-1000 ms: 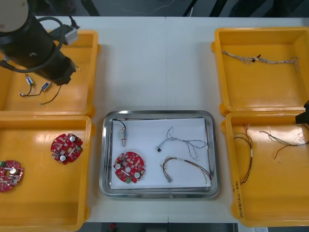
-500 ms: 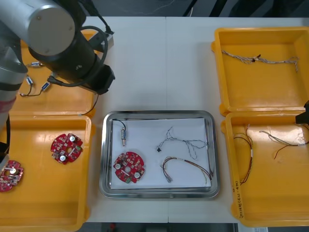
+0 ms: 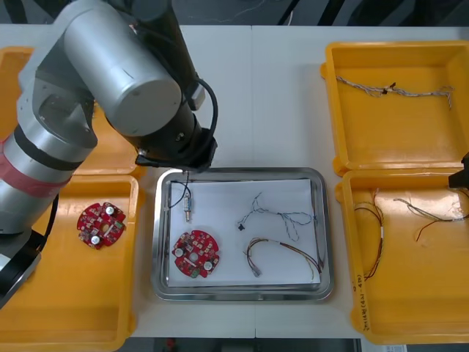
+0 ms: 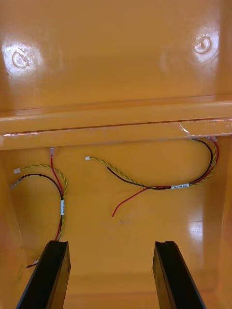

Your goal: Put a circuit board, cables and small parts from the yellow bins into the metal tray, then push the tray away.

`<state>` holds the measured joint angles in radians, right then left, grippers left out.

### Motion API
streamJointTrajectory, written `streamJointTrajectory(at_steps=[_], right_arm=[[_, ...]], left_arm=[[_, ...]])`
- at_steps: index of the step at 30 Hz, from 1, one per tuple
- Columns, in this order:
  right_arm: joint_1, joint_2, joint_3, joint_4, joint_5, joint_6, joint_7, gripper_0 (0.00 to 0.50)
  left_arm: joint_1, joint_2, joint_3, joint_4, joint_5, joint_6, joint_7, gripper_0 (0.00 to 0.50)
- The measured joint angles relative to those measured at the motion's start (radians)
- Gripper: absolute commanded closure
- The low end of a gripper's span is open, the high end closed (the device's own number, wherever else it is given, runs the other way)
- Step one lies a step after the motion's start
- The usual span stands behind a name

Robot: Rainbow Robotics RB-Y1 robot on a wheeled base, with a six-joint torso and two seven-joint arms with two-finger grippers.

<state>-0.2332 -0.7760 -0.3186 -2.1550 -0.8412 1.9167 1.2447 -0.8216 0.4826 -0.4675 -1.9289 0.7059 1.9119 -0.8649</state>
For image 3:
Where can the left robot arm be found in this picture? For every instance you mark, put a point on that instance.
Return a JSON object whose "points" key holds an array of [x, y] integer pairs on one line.
{"points": [[110, 66]]}

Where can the yellow-orange plastic bin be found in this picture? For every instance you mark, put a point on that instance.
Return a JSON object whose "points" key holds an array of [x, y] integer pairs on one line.
{"points": [[403, 128], [102, 293], [9, 80], [421, 311]]}

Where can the steel tray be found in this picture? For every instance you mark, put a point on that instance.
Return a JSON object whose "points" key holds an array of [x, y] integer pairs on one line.
{"points": [[161, 234]]}

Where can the small metal solenoid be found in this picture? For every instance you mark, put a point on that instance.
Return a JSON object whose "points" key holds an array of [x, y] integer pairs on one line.
{"points": [[187, 207]]}

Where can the round red circuit board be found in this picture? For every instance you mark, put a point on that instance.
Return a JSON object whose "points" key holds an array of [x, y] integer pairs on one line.
{"points": [[187, 242], [89, 220]]}

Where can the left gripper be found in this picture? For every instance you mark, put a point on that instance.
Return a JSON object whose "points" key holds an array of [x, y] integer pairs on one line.
{"points": [[176, 155]]}

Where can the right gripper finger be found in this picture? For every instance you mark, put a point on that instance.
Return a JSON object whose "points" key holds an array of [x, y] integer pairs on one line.
{"points": [[466, 159], [459, 179]]}

